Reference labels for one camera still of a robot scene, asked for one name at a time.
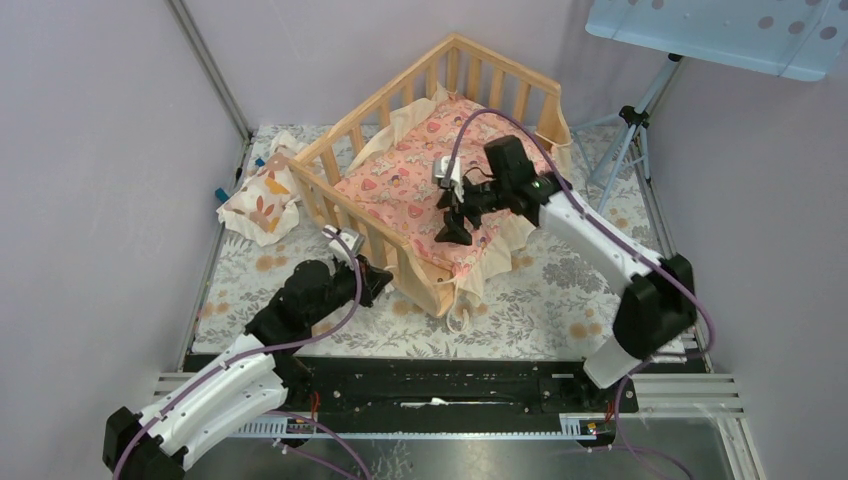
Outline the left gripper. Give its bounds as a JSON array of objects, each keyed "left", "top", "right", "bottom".
[{"left": 307, "top": 254, "right": 392, "bottom": 326}]

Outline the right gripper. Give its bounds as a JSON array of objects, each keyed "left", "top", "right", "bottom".
[{"left": 434, "top": 174, "right": 509, "bottom": 248}]

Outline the pink patterned bed cushion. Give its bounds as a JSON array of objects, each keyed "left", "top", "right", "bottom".
[{"left": 335, "top": 93, "right": 548, "bottom": 316}]

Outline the wooden pet bed frame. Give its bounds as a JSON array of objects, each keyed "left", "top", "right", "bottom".
[{"left": 290, "top": 34, "right": 571, "bottom": 305}]

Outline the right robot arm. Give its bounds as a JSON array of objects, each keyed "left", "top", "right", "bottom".
[{"left": 432, "top": 135, "right": 705, "bottom": 412}]

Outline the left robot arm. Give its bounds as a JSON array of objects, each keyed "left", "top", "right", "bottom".
[{"left": 102, "top": 226, "right": 393, "bottom": 479}]

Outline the black tripod stand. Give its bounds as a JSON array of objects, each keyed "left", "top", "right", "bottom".
[{"left": 570, "top": 53, "right": 683, "bottom": 212}]

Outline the floral small pillow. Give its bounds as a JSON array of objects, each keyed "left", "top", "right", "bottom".
[{"left": 216, "top": 153, "right": 300, "bottom": 246}]

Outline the blue toy item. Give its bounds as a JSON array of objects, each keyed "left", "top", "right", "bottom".
[{"left": 215, "top": 157, "right": 277, "bottom": 215}]

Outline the grey diagonal pole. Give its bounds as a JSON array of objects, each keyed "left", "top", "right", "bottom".
[{"left": 165, "top": 0, "right": 252, "bottom": 143}]

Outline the light blue perforated panel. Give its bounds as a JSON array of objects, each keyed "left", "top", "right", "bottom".
[{"left": 586, "top": 0, "right": 847, "bottom": 82}]

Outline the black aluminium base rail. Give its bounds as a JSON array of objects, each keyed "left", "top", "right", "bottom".
[{"left": 145, "top": 352, "right": 744, "bottom": 439}]

